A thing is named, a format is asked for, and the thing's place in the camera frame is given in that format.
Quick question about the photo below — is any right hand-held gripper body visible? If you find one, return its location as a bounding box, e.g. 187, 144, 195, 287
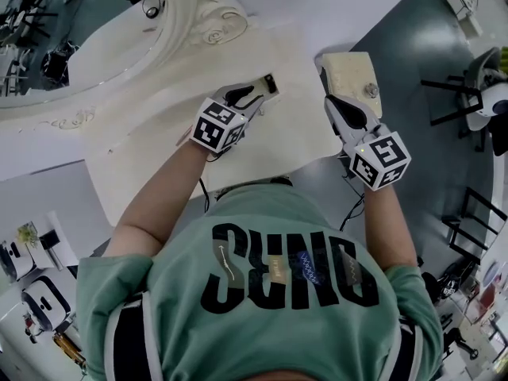
341, 124, 412, 192

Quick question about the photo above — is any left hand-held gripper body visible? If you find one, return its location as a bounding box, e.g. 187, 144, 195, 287
189, 95, 249, 153

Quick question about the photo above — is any person's right forearm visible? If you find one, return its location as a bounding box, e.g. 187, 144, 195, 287
359, 179, 420, 271

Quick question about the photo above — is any person's left forearm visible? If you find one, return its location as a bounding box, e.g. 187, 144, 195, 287
105, 140, 211, 257

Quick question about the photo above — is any white ornate dressing table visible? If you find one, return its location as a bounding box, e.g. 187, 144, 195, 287
0, 21, 344, 228

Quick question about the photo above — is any cream upholstered stool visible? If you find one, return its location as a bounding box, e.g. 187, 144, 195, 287
317, 52, 385, 119

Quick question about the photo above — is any white round robot head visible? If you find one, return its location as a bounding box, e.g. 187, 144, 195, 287
474, 83, 508, 118

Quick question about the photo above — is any grey black-legged chair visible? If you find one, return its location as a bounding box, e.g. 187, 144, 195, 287
420, 45, 503, 150

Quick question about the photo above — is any oval white framed mirror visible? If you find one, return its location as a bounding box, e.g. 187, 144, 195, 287
0, 0, 251, 110

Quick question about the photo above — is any white shelf unit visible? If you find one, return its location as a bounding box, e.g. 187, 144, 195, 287
0, 210, 80, 285

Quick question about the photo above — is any black box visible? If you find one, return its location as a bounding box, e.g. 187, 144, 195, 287
39, 229, 60, 252

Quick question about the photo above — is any green printed t-shirt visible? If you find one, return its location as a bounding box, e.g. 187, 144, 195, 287
75, 176, 445, 381

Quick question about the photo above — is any green potted plant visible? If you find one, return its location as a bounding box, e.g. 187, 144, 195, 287
15, 222, 40, 249

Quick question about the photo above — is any white black-faced machine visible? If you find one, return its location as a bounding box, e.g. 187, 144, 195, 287
21, 275, 75, 333
0, 238, 35, 283

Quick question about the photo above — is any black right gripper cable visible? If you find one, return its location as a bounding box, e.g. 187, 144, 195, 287
339, 192, 366, 232

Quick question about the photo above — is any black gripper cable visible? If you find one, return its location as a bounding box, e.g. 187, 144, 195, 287
339, 192, 366, 232
197, 176, 211, 214

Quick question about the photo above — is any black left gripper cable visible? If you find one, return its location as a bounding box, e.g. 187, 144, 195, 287
197, 176, 211, 214

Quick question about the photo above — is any black metal frame rack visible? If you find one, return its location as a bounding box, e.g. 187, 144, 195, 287
442, 187, 501, 253

